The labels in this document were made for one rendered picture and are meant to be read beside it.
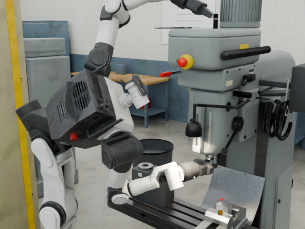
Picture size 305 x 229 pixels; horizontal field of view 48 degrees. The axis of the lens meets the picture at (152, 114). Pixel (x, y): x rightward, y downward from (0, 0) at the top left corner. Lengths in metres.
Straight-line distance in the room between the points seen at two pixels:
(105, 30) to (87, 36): 6.96
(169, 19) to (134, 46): 1.06
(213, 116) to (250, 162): 0.59
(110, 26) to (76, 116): 0.50
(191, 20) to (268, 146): 4.89
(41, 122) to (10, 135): 1.33
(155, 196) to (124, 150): 0.67
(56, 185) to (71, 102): 0.48
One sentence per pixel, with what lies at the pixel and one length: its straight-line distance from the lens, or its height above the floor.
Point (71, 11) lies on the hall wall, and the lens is 9.04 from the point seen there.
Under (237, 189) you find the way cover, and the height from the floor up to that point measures 0.98.
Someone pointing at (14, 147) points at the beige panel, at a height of 0.95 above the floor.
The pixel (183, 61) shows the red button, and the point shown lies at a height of 1.77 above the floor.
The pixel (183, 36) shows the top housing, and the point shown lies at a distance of 1.43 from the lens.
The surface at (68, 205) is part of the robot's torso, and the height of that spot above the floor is 1.05.
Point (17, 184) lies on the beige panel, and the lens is 3.09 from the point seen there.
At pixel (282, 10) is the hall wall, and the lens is 5.93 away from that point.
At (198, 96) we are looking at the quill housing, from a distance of 1.57.
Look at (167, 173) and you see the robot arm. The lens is 1.57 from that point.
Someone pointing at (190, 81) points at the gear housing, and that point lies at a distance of 1.54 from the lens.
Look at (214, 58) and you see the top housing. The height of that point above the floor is 1.78.
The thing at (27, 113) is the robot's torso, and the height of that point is 1.51.
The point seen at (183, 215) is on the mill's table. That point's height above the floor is 0.91.
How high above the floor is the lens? 1.90
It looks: 15 degrees down
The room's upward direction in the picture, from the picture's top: straight up
